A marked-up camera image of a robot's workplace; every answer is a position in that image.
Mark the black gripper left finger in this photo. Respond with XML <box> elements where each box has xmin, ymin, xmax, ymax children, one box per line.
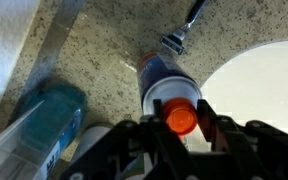
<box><xmin>139</xmin><ymin>98</ymin><xmax>202</xmax><ymax>180</ymax></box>

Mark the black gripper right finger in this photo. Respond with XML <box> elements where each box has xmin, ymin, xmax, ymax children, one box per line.
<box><xmin>196</xmin><ymin>98</ymin><xmax>266</xmax><ymax>180</ymax></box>

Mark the blue white bottle orange cap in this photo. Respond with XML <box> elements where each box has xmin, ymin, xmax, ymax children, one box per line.
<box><xmin>136</xmin><ymin>51</ymin><xmax>203</xmax><ymax>141</ymax></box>

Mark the white oval sink basin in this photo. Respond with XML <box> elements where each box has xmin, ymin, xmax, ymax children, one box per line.
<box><xmin>187</xmin><ymin>39</ymin><xmax>288</xmax><ymax>141</ymax></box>

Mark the blue mouthwash bottle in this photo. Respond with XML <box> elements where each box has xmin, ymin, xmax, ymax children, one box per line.
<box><xmin>0</xmin><ymin>83</ymin><xmax>87</xmax><ymax>180</ymax></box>

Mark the black silver razor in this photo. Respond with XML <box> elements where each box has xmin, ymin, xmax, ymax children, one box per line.
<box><xmin>159</xmin><ymin>0</ymin><xmax>208</xmax><ymax>56</ymax></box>

